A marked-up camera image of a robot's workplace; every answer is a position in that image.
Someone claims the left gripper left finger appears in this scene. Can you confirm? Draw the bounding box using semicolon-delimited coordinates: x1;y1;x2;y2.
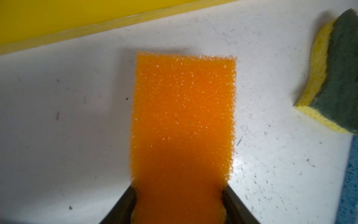
100;185;137;224

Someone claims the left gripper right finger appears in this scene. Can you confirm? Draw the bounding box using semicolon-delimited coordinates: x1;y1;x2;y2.
222;185;260;224

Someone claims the orange sponge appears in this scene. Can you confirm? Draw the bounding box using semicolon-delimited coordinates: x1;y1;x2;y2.
130;52;237;224

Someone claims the yellow shelf unit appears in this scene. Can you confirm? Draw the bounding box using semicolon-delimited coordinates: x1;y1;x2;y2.
1;1;227;55

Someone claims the right blue sponge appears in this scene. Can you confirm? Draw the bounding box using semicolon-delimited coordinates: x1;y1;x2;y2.
335;135;358;224

